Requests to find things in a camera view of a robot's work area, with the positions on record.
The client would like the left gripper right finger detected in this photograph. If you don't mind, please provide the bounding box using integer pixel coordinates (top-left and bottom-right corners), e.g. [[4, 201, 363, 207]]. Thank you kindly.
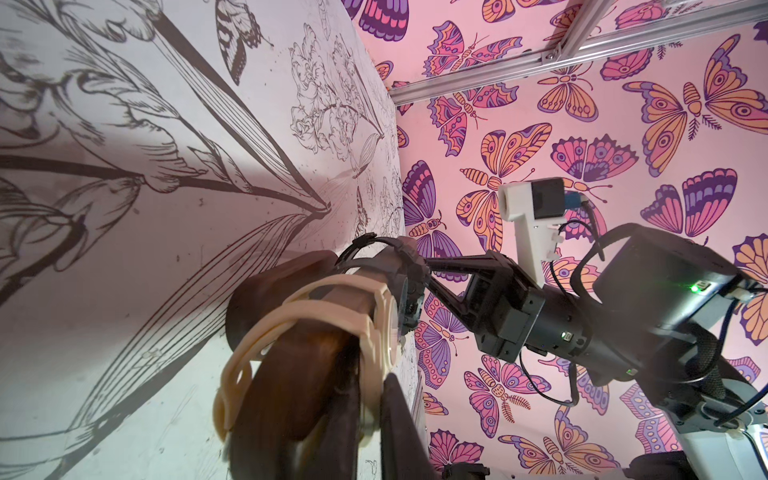
[[380, 373, 438, 480]]

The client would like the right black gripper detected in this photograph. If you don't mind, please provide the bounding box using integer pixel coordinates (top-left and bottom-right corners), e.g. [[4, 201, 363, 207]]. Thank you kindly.
[[425, 224, 744, 384]]

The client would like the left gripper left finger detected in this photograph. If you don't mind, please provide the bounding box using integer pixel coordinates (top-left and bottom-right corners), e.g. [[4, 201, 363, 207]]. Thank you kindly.
[[295, 360, 361, 479]]

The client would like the black watch narrow strap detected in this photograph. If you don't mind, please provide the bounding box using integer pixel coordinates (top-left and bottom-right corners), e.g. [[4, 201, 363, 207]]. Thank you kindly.
[[334, 232, 421, 295]]

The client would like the beige watch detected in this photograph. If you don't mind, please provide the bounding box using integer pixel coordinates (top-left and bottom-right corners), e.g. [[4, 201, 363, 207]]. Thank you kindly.
[[213, 300, 373, 441], [284, 274, 399, 445]]

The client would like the black watch wide face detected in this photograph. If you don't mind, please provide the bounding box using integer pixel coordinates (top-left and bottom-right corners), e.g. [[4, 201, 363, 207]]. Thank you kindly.
[[395, 265, 431, 336]]

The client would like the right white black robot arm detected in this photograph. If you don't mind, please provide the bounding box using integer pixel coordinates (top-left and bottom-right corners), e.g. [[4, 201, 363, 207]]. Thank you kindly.
[[425, 224, 764, 433]]

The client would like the wooden watch stand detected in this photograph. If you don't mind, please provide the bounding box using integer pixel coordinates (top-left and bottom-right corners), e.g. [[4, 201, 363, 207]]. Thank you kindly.
[[224, 238, 412, 479]]

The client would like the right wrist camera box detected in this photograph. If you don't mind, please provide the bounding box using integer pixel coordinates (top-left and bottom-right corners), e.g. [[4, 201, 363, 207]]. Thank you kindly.
[[497, 178, 587, 287]]

